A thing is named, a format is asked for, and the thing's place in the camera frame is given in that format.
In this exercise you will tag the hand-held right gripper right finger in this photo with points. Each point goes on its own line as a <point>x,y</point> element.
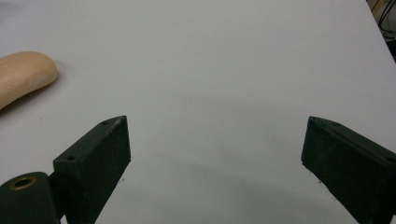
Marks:
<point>351,168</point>

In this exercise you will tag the tan bread loaf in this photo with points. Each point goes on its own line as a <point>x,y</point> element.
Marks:
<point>21,74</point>

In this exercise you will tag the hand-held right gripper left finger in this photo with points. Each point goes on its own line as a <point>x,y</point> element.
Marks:
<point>90,168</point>

